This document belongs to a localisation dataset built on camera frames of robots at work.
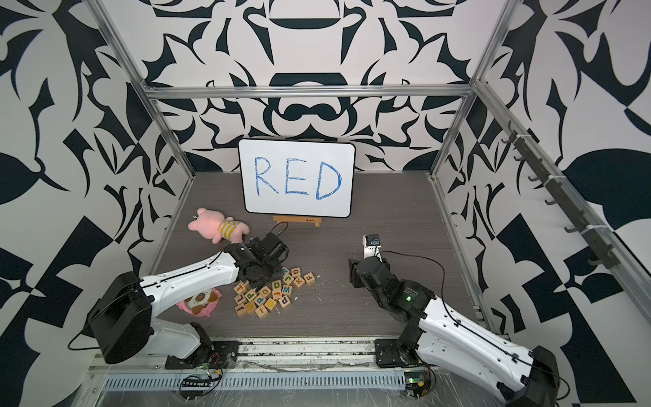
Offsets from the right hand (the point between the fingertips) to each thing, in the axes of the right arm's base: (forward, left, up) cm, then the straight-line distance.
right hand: (356, 258), depth 78 cm
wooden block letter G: (+1, +20, -11) cm, 22 cm away
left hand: (0, +25, -8) cm, 26 cm away
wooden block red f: (-7, +25, -11) cm, 28 cm away
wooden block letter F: (-1, +15, -12) cm, 19 cm away
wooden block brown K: (-3, +19, -12) cm, 22 cm away
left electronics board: (-30, +47, -17) cm, 59 cm away
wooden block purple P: (-9, +23, -11) cm, 27 cm away
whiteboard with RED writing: (+30, +19, +4) cm, 36 cm away
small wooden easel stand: (+21, +19, -10) cm, 30 cm away
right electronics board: (-30, -16, -16) cm, 37 cm away
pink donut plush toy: (-11, +47, -8) cm, 49 cm away
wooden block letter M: (-5, +22, -12) cm, 26 cm away
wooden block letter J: (-2, +22, -11) cm, 25 cm away
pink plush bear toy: (+17, +50, -7) cm, 53 cm away
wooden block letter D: (-4, +26, -12) cm, 29 cm away
